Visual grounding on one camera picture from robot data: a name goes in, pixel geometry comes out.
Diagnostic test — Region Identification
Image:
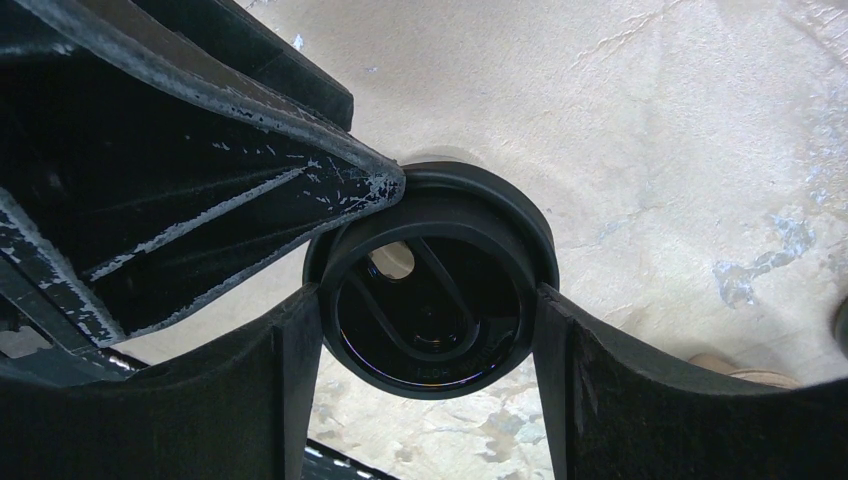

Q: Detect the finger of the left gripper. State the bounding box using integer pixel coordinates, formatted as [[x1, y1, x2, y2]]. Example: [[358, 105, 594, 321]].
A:
[[135, 0, 354, 132]]

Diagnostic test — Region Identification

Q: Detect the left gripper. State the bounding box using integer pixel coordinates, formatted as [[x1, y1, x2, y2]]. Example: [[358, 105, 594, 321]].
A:
[[1, 1, 405, 387]]

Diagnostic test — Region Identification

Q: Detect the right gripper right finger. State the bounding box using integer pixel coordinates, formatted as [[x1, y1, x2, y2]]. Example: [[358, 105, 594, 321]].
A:
[[533, 284, 847, 479]]

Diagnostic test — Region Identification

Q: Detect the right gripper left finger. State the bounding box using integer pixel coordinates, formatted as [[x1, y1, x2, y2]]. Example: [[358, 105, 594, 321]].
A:
[[1, 284, 322, 479]]

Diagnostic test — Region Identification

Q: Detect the black cup lid front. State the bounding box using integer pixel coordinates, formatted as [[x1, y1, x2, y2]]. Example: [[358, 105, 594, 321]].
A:
[[303, 159, 559, 400]]

